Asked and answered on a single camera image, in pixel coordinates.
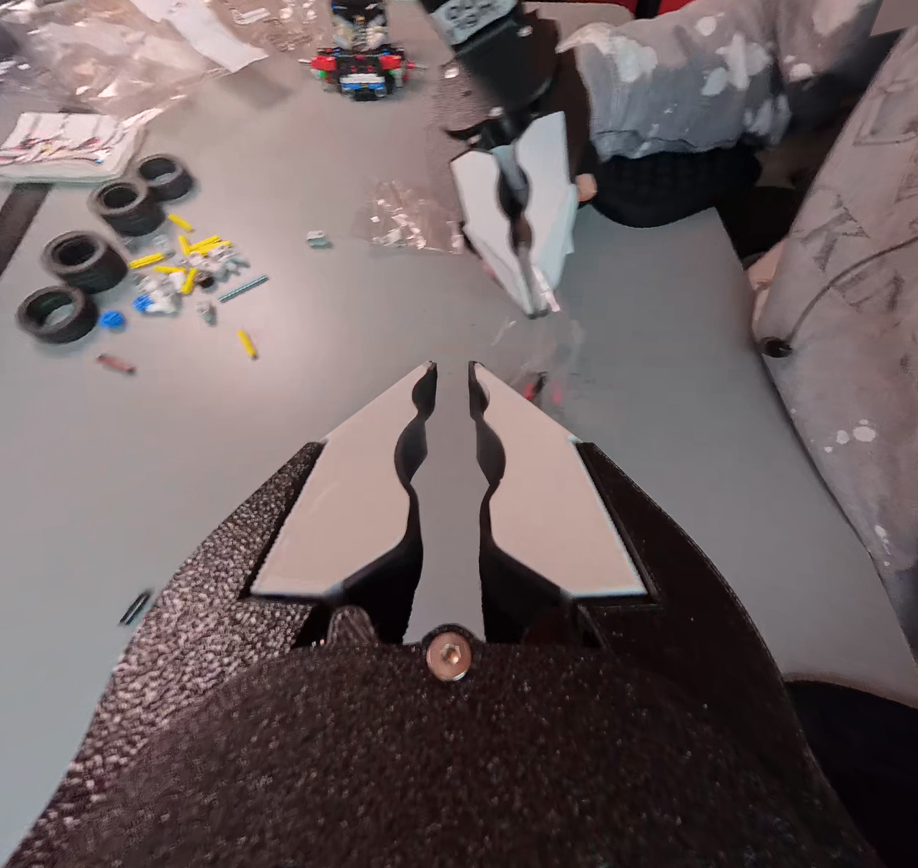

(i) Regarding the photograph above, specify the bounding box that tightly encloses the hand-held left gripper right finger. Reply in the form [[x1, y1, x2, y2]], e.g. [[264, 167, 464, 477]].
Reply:
[[468, 361, 650, 643]]

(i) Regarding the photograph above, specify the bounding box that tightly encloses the small clear plastic bag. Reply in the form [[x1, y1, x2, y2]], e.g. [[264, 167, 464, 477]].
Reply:
[[359, 180, 467, 254]]

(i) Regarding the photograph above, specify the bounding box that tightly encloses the black earbud with cable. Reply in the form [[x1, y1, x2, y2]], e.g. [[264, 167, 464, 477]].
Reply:
[[762, 240, 918, 358]]

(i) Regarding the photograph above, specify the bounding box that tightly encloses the person's right forearm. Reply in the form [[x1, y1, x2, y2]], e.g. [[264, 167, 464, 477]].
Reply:
[[574, 0, 905, 163]]

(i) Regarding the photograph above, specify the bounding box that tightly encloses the instruction booklet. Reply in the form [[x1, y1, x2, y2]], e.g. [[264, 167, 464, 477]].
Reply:
[[0, 111, 144, 184]]

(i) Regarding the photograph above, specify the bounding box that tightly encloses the crumpled clear plastic bag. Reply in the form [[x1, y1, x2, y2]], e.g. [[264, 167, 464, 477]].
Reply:
[[0, 0, 324, 123]]

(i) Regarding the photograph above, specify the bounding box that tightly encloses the person's bleached sweatshirt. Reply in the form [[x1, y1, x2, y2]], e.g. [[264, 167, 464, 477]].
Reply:
[[746, 29, 918, 654]]

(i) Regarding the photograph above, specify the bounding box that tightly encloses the black rubber tyre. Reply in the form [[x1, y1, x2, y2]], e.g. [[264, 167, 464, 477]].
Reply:
[[136, 154, 196, 204], [89, 178, 167, 237], [16, 283, 100, 346], [42, 230, 130, 294]]

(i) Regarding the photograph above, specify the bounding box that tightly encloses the toy car model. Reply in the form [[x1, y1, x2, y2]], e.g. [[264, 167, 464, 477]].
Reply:
[[310, 0, 417, 102]]

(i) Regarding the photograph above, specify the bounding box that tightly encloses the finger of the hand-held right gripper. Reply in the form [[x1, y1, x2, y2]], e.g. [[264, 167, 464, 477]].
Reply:
[[516, 111, 579, 317], [450, 151, 539, 318]]

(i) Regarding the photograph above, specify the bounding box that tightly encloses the white paper slip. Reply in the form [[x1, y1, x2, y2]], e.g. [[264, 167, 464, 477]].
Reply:
[[122, 0, 270, 73]]

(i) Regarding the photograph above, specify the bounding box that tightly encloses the grey desk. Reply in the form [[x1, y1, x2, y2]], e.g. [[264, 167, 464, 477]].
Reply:
[[0, 0, 918, 840]]

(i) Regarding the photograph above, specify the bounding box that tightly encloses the pile of grey yellow bricks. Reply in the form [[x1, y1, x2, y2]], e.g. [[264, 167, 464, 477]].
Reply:
[[128, 212, 248, 324]]

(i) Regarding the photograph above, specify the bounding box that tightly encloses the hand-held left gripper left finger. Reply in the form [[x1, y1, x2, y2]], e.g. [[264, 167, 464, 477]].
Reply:
[[250, 361, 438, 643]]

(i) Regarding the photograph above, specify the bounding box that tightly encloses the light grey long axle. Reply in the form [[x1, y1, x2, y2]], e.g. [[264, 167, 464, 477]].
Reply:
[[217, 274, 271, 304]]

